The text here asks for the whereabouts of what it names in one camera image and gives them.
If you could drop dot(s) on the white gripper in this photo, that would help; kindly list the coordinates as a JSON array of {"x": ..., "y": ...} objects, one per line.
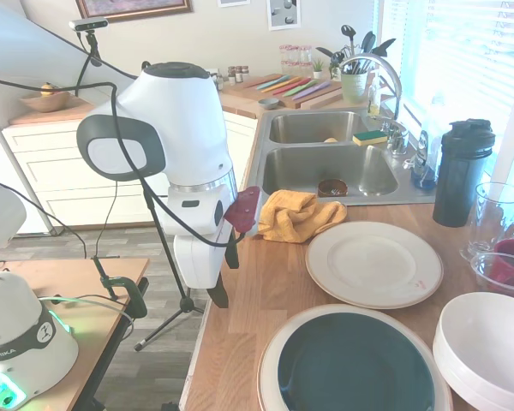
[{"x": 197, "y": 261}]

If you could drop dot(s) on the yellow terry cloth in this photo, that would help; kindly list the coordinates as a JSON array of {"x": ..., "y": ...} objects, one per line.
[{"x": 291, "y": 218}]

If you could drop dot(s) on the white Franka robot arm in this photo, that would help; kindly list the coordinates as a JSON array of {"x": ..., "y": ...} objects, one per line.
[{"x": 184, "y": 128}]

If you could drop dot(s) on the large cream plate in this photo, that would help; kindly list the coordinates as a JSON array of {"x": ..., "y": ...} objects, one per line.
[{"x": 267, "y": 368}]

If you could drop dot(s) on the white plate with tan rim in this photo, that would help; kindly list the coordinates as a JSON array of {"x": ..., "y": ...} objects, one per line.
[{"x": 368, "y": 265}]

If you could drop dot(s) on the dark green plate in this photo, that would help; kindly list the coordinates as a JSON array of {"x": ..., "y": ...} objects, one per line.
[{"x": 351, "y": 368}]

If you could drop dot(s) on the black tripod stand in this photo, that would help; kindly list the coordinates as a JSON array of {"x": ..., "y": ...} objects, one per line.
[{"x": 171, "y": 261}]

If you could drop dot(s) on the dark green C-clamp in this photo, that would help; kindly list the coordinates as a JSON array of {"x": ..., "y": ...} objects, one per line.
[{"x": 133, "y": 295}]

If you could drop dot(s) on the stainless steel double sink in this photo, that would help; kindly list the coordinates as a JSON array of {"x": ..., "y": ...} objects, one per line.
[{"x": 308, "y": 171}]

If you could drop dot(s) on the brown bowl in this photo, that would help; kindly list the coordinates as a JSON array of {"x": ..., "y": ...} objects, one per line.
[{"x": 332, "y": 190}]

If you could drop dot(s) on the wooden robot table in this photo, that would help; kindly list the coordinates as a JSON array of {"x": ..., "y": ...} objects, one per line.
[{"x": 90, "y": 278}]

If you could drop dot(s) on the yellow cup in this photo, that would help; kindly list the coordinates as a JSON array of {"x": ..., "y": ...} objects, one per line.
[{"x": 330, "y": 140}]

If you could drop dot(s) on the small grey bowl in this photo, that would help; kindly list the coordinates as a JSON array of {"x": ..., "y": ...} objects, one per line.
[{"x": 268, "y": 103}]

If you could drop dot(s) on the wooden cutting board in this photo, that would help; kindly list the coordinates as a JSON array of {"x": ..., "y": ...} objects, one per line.
[{"x": 248, "y": 87}]

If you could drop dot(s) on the white drawer cabinet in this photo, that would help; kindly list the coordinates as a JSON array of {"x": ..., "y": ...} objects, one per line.
[{"x": 68, "y": 162}]

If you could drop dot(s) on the glass salt shaker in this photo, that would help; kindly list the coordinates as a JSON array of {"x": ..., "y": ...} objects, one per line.
[{"x": 218, "y": 81}]

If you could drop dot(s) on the teal knife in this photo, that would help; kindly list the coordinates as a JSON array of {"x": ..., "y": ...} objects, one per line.
[{"x": 269, "y": 82}]

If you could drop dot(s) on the orange knife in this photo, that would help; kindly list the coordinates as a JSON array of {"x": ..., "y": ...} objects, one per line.
[{"x": 276, "y": 84}]

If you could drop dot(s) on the yellow green sponge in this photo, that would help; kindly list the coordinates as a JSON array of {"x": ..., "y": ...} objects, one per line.
[{"x": 369, "y": 138}]

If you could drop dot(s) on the coral knife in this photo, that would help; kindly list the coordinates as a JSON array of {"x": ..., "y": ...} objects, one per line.
[{"x": 286, "y": 85}]

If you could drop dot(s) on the small spice jar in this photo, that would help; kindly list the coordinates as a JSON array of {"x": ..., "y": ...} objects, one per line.
[
  {"x": 231, "y": 75},
  {"x": 245, "y": 74},
  {"x": 238, "y": 75}
]

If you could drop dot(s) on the green knife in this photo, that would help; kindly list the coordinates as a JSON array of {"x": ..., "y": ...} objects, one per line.
[{"x": 297, "y": 87}]

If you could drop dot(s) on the purple knife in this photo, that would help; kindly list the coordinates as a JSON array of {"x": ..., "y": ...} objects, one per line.
[{"x": 312, "y": 91}]

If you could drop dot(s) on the chrome loop sink fitting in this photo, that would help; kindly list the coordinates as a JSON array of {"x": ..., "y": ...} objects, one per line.
[{"x": 410, "y": 162}]

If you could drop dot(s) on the glass jar red white lid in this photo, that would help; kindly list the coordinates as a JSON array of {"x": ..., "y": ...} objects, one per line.
[
  {"x": 306, "y": 60},
  {"x": 296, "y": 60},
  {"x": 286, "y": 60}
]

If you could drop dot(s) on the clear blue dish soap bottle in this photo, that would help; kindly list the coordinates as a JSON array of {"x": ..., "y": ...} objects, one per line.
[{"x": 426, "y": 171}]

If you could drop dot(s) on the small potted plant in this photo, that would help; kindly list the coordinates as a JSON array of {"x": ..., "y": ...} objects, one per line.
[{"x": 318, "y": 68}]

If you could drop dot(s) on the pale green utensil holder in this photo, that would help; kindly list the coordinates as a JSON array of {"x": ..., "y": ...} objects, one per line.
[{"x": 354, "y": 87}]

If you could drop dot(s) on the clear yellowish pump bottle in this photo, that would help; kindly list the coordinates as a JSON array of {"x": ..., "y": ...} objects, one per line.
[{"x": 373, "y": 100}]

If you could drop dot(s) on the leafy green plant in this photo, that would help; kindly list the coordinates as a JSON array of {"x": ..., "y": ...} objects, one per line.
[{"x": 335, "y": 64}]

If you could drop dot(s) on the wooden fruit bowl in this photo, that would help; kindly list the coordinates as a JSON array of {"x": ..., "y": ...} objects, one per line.
[{"x": 45, "y": 103}]

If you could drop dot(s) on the black shaker bottle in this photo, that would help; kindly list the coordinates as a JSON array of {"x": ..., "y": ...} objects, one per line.
[{"x": 460, "y": 180}]

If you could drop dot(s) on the clear plastic cup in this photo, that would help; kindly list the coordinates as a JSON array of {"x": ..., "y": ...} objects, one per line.
[{"x": 482, "y": 269}]

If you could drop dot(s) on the yellow fruit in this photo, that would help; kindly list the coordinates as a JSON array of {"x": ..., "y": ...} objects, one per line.
[{"x": 48, "y": 89}]

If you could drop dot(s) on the chrome gooseneck faucet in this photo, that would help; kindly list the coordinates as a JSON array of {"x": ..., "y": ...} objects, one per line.
[{"x": 390, "y": 70}]

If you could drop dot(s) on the grey white poster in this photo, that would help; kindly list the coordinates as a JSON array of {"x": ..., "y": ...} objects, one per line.
[{"x": 284, "y": 15}]

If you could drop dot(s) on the black slotted spoon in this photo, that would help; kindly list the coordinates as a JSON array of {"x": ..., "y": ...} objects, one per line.
[{"x": 349, "y": 34}]

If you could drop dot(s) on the small white poster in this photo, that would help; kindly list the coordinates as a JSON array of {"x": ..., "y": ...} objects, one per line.
[{"x": 228, "y": 3}]

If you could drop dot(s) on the clear glass pitcher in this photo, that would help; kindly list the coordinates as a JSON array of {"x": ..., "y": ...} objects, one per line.
[{"x": 492, "y": 214}]

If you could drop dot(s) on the black spatula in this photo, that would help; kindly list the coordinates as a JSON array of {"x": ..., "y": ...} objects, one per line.
[{"x": 368, "y": 40}]

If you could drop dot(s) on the black turner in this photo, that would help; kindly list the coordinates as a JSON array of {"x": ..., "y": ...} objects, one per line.
[{"x": 385, "y": 46}]

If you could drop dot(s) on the wood framed painting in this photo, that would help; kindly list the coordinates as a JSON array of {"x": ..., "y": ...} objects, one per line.
[{"x": 133, "y": 8}]

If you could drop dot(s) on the maroon wrist camera mount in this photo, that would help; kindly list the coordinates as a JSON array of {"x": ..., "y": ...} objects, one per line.
[{"x": 243, "y": 210}]

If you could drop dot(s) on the grey camera on tripod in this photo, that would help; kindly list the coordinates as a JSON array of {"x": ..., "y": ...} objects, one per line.
[{"x": 87, "y": 24}]

